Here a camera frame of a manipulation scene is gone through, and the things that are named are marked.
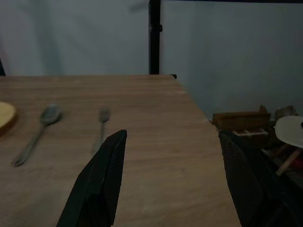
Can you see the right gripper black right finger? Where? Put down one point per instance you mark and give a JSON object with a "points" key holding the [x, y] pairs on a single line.
{"points": [[251, 189]]}

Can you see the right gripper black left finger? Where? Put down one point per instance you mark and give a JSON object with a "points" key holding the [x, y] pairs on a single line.
{"points": [[101, 179]]}

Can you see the metal fork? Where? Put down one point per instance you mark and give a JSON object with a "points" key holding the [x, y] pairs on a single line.
{"points": [[103, 125]]}

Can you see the open brown cardboard box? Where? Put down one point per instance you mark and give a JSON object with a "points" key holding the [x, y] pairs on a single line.
{"points": [[241, 120]]}

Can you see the white round stool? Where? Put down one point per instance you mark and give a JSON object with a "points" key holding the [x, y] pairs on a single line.
{"points": [[290, 130]]}

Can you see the metal spoon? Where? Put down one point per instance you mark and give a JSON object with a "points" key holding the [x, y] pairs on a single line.
{"points": [[48, 116]]}

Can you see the round wooden plate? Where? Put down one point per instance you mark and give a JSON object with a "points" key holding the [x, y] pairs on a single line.
{"points": [[6, 118]]}

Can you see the black table corner clamp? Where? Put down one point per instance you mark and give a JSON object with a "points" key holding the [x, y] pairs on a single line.
{"points": [[174, 76]]}

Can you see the black metal pole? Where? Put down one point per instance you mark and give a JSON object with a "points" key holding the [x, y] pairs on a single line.
{"points": [[154, 37]]}

